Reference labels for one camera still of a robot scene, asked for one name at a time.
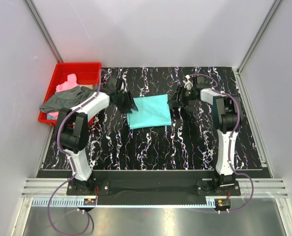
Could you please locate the white slotted cable duct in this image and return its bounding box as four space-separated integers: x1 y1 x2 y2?
31 198 232 208

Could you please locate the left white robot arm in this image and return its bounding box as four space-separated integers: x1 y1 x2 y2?
56 91 138 195

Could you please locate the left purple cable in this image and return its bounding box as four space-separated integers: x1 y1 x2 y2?
47 69 109 234

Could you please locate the purple cable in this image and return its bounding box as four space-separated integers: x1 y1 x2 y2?
47 69 109 234
190 73 255 214

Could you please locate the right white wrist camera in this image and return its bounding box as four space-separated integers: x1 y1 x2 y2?
182 74 208 90

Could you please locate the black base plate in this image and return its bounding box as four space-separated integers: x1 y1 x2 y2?
36 169 271 206

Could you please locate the grey t shirt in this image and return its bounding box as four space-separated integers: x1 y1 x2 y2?
39 86 95 113

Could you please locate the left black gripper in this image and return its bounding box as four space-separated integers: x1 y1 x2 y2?
113 90 138 114

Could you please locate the aluminium corner post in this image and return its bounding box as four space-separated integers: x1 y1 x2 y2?
23 0 63 63
236 0 284 74

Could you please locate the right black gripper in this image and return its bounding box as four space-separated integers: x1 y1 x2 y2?
167 85 195 108

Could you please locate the right aluminium corner post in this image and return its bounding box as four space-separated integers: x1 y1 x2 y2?
236 0 284 74

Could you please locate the pink t shirt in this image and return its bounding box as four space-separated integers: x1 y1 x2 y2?
47 74 79 120

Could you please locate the left aluminium corner post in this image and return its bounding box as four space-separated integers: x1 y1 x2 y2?
23 0 63 63

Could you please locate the teal t shirt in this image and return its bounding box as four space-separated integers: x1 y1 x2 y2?
127 94 172 129

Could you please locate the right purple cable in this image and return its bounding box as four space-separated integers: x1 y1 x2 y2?
190 73 255 214

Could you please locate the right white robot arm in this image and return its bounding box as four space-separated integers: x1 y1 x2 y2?
168 86 242 195

